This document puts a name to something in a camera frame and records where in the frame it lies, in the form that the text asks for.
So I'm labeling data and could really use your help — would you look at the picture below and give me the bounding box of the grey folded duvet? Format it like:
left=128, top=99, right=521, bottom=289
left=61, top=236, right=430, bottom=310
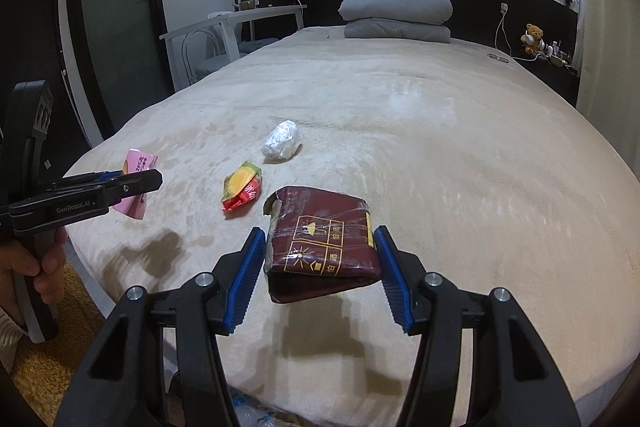
left=337, top=0, right=454, bottom=28

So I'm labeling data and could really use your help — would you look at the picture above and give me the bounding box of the pink packet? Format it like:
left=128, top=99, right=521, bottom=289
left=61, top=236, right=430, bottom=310
left=110, top=148, right=160, bottom=221

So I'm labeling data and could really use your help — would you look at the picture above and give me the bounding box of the yellow red snack wrapper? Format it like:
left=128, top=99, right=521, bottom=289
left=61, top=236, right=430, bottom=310
left=221, top=160, right=265, bottom=219

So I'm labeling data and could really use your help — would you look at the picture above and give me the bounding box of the yellow woven rug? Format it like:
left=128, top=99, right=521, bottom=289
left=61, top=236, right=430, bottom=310
left=9, top=264, right=110, bottom=427

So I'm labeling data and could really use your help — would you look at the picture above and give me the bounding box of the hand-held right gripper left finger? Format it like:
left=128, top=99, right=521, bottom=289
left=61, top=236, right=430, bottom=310
left=70, top=227, right=267, bottom=427

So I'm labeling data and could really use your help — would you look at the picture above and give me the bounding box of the white desk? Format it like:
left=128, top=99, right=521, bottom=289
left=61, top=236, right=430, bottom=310
left=159, top=4, right=307, bottom=94

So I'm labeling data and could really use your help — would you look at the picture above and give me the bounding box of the brown teddy bear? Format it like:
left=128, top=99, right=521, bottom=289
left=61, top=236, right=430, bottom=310
left=520, top=23, right=546, bottom=56

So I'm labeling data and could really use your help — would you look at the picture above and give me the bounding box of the crumpled white plastic bag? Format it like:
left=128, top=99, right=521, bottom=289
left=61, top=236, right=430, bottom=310
left=260, top=120, right=303, bottom=164

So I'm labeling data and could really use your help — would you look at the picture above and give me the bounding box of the clear plastic bag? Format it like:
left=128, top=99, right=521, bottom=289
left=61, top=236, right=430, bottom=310
left=226, top=386, right=302, bottom=427

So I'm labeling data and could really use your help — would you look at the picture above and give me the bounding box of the frosted glass door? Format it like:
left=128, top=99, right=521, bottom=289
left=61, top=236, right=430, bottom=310
left=79, top=0, right=174, bottom=148

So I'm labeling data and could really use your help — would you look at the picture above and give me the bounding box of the clear plastic chair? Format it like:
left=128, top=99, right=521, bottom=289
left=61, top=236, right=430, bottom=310
left=181, top=28, right=237, bottom=88

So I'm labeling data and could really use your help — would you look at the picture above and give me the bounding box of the maroon packet with gold print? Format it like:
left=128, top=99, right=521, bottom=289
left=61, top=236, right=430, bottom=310
left=263, top=185, right=384, bottom=305

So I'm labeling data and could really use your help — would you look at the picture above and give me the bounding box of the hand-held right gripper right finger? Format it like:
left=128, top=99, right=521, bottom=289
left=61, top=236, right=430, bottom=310
left=372, top=225, right=581, bottom=427

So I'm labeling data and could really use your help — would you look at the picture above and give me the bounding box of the person's left hand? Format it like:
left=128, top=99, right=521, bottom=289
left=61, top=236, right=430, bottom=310
left=0, top=231, right=69, bottom=324

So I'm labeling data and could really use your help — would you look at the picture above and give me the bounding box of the white charger cable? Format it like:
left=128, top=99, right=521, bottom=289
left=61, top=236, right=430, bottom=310
left=494, top=3, right=543, bottom=62

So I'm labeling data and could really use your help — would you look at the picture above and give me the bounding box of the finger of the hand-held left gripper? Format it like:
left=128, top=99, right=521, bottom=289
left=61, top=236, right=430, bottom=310
left=37, top=171, right=126, bottom=194
left=102, top=169, right=164, bottom=208

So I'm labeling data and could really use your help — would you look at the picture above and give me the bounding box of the grey pillow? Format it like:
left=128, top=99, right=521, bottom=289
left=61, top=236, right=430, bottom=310
left=343, top=19, right=452, bottom=44

